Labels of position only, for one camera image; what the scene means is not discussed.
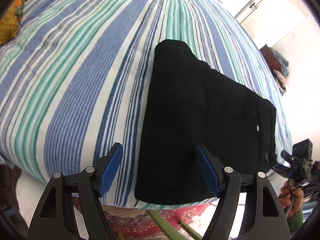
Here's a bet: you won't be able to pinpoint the mustard yellow dotted pillow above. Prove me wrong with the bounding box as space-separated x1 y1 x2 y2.
0 4 23 46

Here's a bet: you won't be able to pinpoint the blue green striped bedsheet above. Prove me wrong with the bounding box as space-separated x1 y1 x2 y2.
1 0 292 210

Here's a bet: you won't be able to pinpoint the white door with black handle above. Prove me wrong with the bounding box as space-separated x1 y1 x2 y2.
235 0 281 25

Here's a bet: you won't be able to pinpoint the dark red wooden cabinet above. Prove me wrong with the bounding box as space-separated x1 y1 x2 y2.
260 44 281 72

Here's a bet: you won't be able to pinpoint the black pants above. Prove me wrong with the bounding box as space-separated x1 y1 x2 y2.
135 40 277 205

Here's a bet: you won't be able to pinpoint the person's right hand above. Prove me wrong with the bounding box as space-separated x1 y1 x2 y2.
278 180 304 218

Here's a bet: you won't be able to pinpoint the pile of clothes on cabinet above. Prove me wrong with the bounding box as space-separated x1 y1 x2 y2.
270 48 290 95

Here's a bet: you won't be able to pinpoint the red patterned rug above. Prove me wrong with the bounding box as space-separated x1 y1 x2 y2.
102 201 218 239

